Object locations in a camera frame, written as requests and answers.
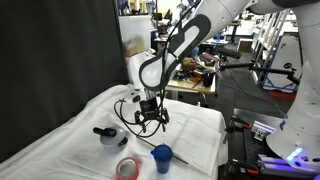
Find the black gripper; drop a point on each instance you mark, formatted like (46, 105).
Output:
(149, 108)

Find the blue plastic cup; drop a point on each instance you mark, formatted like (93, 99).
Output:
(162, 165)

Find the open book white pages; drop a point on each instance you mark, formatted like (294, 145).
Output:
(200, 143)

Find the red tape roll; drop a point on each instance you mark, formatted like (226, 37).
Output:
(118, 166)

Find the cluttered wooden desk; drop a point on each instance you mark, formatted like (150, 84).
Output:
(193, 83)

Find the black mug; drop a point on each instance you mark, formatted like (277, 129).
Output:
(208, 80)

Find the black orange bar clamp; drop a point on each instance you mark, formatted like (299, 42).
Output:
(243, 168)
(238, 123)

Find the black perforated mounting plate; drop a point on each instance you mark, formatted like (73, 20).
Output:
(240, 150)

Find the white table cloth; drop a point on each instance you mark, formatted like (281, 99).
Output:
(66, 156)

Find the translucent storage bin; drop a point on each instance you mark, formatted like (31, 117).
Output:
(135, 31)

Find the black curtain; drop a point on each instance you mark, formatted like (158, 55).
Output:
(50, 66)

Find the brown cardboard box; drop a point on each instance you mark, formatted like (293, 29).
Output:
(245, 45)

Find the white shelving rack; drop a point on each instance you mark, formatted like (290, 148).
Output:
(270, 23)

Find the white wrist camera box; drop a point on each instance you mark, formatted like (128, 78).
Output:
(131, 98)

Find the aluminium extrusion rail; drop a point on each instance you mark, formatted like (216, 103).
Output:
(283, 165)
(263, 130)

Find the whiteboard with blue frame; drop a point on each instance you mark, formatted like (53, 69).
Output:
(286, 60)

